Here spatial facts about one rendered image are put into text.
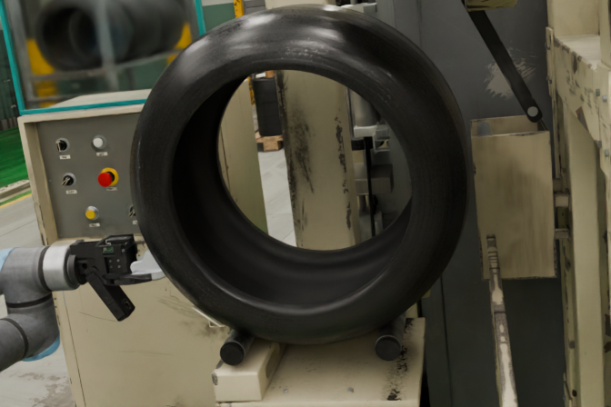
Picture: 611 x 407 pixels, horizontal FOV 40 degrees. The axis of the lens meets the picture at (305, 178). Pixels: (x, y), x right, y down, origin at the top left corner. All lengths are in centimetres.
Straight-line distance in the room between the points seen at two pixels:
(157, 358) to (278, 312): 102
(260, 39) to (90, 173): 111
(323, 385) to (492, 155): 55
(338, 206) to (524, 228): 38
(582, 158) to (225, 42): 73
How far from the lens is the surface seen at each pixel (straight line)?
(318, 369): 164
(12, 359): 169
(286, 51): 134
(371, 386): 156
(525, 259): 172
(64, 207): 243
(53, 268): 167
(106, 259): 164
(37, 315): 174
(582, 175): 170
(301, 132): 175
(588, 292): 177
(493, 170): 167
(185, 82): 139
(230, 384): 155
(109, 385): 253
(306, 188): 177
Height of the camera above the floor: 152
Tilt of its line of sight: 13 degrees down
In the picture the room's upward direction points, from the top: 7 degrees counter-clockwise
